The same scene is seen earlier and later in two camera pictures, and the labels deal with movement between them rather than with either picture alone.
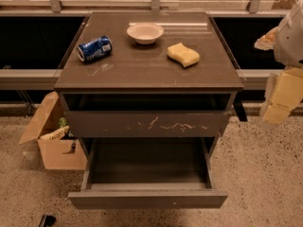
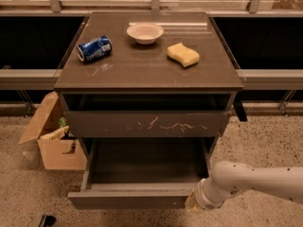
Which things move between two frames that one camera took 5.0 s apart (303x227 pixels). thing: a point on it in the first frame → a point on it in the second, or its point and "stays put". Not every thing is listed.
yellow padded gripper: x=291 y=43 → x=200 y=195
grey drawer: x=148 y=173 stays put
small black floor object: x=46 y=220 stays put
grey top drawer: x=146 y=114 stays put
